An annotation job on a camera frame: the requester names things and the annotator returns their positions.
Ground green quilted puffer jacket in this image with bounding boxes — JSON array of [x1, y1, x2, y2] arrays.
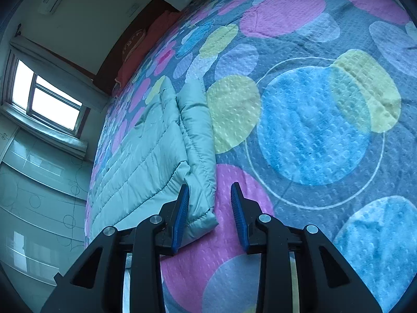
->
[[85, 77, 219, 246]]

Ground brown printed cushion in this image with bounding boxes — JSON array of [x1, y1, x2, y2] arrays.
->
[[120, 28, 149, 63]]

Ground polka dot bedspread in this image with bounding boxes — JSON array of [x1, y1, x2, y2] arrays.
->
[[83, 0, 417, 313]]

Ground red pillow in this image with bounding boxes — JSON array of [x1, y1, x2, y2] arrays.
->
[[115, 10, 183, 86]]

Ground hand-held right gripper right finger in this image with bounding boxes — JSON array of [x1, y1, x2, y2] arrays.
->
[[230, 183, 383, 313]]

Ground wardrobe with circle pattern doors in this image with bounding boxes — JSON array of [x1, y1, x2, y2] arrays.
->
[[0, 117, 89, 289]]

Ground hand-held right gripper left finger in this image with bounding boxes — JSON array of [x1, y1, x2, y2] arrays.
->
[[41, 184, 190, 313]]

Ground dark wooden bed headboard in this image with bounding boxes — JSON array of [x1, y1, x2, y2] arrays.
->
[[94, 0, 183, 98]]

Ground wood framed window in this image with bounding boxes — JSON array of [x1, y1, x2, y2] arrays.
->
[[2, 49, 91, 138]]

